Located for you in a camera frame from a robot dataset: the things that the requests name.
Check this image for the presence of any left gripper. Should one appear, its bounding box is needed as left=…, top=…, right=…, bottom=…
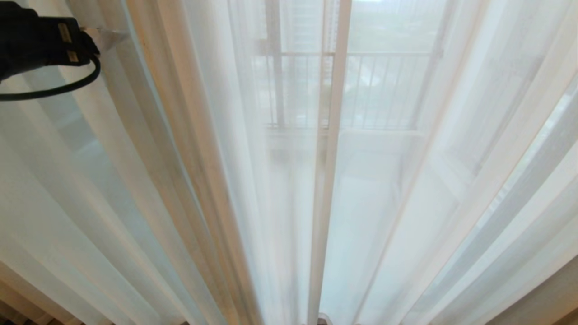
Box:
left=27, top=10, right=130, bottom=68

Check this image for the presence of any balcony glass door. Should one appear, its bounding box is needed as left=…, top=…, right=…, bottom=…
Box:
left=226, top=0, right=457, bottom=325

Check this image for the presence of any balcony railing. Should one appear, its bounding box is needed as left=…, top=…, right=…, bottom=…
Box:
left=253, top=49, right=445, bottom=132

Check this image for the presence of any black cable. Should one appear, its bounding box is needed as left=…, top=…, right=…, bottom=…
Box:
left=0, top=53, right=102, bottom=102

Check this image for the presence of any white sheer curtain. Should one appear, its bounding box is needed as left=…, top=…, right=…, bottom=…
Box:
left=0, top=0, right=337, bottom=325
left=307, top=0, right=578, bottom=325

